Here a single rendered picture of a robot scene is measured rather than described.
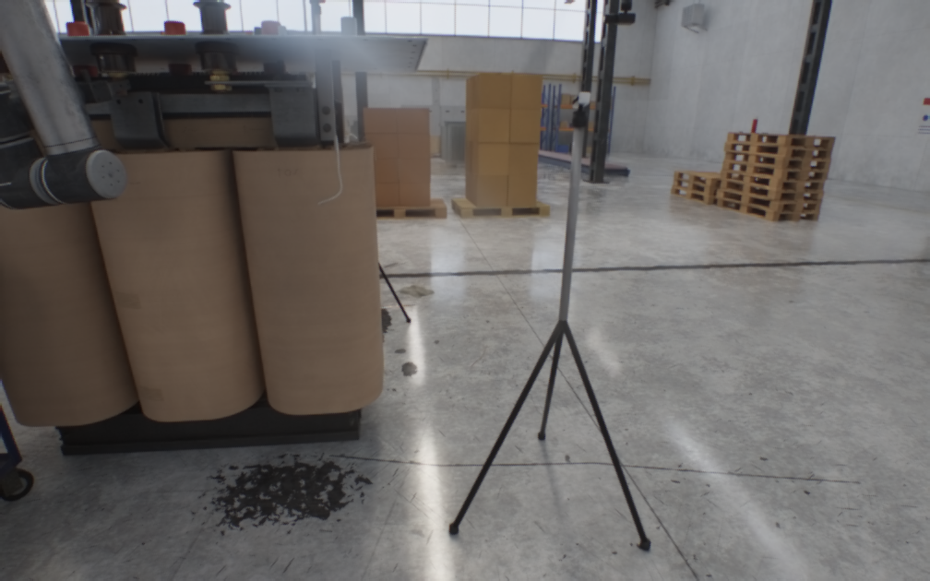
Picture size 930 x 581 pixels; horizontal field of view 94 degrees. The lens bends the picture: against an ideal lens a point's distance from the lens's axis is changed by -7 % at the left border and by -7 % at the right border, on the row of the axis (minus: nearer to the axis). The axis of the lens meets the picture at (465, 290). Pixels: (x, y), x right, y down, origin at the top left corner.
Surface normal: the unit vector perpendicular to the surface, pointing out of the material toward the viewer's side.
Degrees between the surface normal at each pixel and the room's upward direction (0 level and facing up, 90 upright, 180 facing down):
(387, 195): 90
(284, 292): 90
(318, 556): 0
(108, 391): 90
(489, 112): 90
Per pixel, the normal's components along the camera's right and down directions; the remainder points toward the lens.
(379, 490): 0.01, -0.94
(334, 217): 0.37, 0.32
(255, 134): 0.14, 0.33
